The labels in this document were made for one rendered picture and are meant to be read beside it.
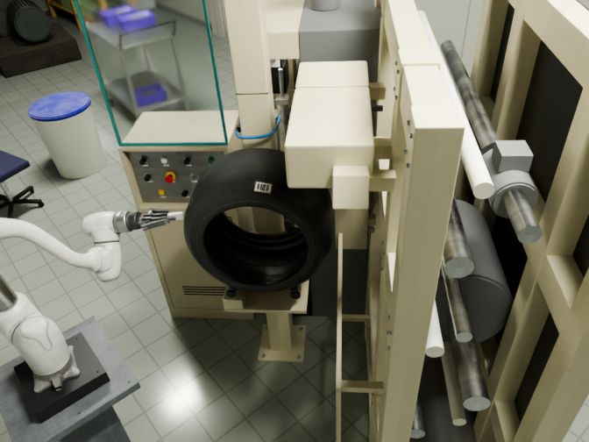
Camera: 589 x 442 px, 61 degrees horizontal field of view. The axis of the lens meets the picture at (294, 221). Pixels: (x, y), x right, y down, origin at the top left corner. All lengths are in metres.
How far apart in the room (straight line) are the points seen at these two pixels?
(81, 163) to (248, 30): 3.27
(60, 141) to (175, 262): 2.18
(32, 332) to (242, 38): 1.39
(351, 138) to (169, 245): 1.73
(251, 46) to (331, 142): 0.68
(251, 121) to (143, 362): 1.74
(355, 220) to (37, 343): 1.39
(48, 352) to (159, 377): 1.02
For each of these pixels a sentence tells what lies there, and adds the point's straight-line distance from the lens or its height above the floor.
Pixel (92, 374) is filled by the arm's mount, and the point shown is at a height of 0.72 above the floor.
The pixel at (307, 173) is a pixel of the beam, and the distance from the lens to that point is 1.44.
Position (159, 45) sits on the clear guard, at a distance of 2.35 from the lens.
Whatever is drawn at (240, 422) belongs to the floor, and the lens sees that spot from 2.89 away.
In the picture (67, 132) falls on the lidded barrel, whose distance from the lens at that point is 4.81.
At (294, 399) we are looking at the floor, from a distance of 2.92.
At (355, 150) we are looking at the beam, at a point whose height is 1.77.
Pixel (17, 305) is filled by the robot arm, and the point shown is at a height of 1.00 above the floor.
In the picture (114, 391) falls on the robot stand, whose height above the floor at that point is 0.65.
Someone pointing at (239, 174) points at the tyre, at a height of 1.49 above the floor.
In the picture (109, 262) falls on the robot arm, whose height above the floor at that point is 1.11.
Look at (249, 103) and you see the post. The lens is 2.05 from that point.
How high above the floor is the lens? 2.49
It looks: 39 degrees down
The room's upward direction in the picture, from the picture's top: 4 degrees counter-clockwise
